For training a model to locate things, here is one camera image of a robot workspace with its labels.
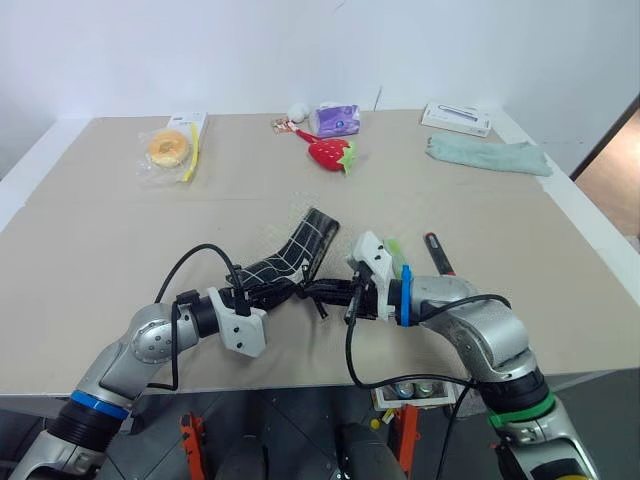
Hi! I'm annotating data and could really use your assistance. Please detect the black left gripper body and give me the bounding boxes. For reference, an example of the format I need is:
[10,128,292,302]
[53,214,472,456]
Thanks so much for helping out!
[223,277,275,315]

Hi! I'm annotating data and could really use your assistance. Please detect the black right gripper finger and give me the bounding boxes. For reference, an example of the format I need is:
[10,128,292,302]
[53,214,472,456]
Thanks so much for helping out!
[301,289,351,321]
[303,277,353,293]

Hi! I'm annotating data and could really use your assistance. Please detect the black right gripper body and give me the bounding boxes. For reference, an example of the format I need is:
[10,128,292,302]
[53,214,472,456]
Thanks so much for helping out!
[343,269,389,322]

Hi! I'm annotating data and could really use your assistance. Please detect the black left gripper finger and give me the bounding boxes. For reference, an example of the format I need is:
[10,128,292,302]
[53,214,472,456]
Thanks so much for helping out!
[263,294,304,313]
[268,279,307,299]

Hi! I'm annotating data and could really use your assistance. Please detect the black grid pouch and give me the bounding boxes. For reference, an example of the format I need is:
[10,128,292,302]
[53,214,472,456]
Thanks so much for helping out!
[224,205,343,307]

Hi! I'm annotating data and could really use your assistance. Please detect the green highlighter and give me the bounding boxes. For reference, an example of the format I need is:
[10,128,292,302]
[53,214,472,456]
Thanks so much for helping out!
[383,236,409,274]

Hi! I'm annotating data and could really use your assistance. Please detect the red marker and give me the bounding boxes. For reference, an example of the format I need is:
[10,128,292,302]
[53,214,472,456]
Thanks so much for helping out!
[423,231,458,278]

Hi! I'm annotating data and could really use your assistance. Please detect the blue wrist clip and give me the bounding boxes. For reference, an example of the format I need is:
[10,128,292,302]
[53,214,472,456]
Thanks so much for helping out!
[398,264,417,328]

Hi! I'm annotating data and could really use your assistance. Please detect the white tray with cans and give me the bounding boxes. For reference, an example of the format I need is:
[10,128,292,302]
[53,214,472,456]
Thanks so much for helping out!
[373,380,457,412]

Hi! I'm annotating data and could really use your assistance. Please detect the beige table mat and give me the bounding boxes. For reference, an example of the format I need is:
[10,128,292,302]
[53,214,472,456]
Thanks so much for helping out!
[0,108,640,397]

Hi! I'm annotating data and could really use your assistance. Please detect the red strawberry plush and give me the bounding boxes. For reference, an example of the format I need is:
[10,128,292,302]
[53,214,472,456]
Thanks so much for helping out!
[306,138,359,178]

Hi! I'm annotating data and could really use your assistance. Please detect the orange metal stand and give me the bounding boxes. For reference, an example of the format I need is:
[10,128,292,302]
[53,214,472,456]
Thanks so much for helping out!
[178,410,207,480]
[394,403,420,475]

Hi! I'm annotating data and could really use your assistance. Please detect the dark rounded shape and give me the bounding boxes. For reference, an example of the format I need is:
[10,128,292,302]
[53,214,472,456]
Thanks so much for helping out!
[337,421,404,480]

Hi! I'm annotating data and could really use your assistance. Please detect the purple tissue pack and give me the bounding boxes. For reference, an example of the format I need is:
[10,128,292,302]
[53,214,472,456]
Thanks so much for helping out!
[310,101,362,140]

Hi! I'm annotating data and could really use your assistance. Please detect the round bread in plastic bag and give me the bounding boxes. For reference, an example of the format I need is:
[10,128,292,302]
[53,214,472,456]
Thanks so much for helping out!
[134,126,197,190]

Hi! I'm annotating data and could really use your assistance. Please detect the white box with yellow item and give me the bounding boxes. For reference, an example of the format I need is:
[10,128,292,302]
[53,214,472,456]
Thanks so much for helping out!
[166,111,209,184]

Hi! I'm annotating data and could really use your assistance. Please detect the light green towel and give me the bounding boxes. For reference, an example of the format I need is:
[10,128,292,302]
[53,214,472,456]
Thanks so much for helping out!
[424,131,554,178]

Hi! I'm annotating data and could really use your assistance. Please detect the white box with purple print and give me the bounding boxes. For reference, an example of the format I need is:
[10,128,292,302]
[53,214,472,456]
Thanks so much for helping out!
[419,101,495,139]

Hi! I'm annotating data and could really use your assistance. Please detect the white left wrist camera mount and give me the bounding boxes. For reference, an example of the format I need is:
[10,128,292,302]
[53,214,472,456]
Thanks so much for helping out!
[206,286,269,358]

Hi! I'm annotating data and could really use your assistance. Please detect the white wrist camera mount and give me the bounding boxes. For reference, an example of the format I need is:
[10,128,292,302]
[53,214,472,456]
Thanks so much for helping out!
[206,286,269,358]
[346,230,407,321]

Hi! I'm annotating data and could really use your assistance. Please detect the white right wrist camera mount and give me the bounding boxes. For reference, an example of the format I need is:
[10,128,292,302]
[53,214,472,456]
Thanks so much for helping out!
[346,230,407,321]

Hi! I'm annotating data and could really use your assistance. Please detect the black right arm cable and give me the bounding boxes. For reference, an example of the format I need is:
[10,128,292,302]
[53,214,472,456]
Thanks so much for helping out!
[343,292,512,480]

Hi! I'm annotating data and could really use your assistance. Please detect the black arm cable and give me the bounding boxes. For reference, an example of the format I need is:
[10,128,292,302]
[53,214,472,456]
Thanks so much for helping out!
[343,292,512,480]
[147,243,251,391]

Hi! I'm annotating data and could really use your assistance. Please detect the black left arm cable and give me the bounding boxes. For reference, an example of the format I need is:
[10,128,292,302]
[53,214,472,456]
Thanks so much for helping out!
[147,243,251,391]

